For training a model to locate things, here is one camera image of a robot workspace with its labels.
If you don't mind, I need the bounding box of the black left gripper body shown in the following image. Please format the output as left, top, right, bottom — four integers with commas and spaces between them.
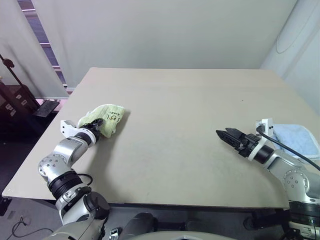
84, 122, 102, 139

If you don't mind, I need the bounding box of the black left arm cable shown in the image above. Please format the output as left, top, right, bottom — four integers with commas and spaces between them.
74, 173, 94, 188

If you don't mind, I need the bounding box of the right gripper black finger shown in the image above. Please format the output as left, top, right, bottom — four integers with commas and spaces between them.
215, 129, 242, 150
224, 127, 248, 138

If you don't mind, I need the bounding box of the grey robot torso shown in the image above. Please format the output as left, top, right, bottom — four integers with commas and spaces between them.
48, 220, 241, 240

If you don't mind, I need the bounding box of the yellow-green cloth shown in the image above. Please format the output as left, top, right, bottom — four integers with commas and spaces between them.
77, 103, 126, 139

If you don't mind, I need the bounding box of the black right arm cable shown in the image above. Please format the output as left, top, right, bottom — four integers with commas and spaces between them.
256, 126, 320, 172

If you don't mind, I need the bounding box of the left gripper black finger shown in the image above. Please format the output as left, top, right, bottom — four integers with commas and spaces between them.
87, 118, 105, 127

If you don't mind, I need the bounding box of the dark cabinet with labels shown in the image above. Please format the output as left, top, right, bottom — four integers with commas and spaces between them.
0, 82, 39, 142

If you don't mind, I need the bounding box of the white curtain with ring mark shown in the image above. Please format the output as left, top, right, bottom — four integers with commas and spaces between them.
259, 0, 320, 119

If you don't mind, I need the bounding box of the dark rounded shape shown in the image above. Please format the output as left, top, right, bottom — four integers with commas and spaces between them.
122, 212, 157, 237

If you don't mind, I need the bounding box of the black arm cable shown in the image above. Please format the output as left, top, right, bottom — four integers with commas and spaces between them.
256, 126, 320, 172
74, 173, 94, 188

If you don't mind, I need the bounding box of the thin black floor cable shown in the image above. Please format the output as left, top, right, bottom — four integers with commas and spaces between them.
11, 215, 34, 238

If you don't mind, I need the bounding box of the window with blinds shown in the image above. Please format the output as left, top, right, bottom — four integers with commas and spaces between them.
16, 0, 70, 89

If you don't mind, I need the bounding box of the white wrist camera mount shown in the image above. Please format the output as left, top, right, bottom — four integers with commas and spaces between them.
247, 118, 276, 161
59, 119, 97, 147

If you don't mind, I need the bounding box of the black table frame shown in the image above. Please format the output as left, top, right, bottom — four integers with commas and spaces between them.
0, 196, 291, 218

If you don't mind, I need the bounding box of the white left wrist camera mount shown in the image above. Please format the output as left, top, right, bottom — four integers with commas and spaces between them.
59, 119, 97, 147

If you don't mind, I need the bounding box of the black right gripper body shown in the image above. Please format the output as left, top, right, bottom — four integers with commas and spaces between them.
236, 133, 262, 158

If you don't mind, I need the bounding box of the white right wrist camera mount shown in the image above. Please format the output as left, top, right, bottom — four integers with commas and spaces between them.
247, 118, 276, 161

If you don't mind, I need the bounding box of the light blue towel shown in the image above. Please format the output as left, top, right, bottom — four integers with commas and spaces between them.
271, 123, 320, 161

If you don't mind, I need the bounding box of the black tripod stand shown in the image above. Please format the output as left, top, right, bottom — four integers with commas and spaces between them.
0, 53, 38, 111

